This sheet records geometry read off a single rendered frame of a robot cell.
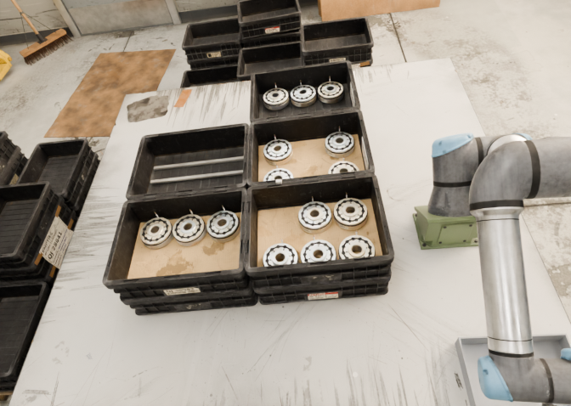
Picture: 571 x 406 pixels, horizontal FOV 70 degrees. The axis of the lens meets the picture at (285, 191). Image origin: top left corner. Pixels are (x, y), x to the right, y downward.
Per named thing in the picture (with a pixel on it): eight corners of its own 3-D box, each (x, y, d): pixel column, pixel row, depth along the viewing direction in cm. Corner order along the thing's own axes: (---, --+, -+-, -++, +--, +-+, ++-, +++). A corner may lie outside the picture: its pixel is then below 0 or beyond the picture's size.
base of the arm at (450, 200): (468, 203, 133) (467, 172, 131) (490, 214, 118) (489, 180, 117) (421, 207, 134) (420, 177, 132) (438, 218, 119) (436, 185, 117)
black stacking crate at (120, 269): (253, 209, 137) (246, 188, 128) (251, 291, 118) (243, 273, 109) (139, 221, 140) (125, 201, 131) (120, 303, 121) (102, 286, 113)
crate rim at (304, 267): (375, 177, 126) (375, 171, 124) (395, 263, 107) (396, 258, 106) (248, 191, 129) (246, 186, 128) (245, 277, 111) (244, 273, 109)
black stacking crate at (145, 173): (255, 146, 156) (249, 123, 147) (253, 208, 137) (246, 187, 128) (154, 158, 159) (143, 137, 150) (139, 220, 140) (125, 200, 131)
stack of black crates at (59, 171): (70, 182, 253) (36, 143, 227) (115, 177, 250) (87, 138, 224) (46, 237, 228) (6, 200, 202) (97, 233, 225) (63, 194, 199)
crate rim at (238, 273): (248, 191, 129) (246, 186, 128) (245, 277, 111) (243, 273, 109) (127, 204, 133) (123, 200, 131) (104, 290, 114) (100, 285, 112)
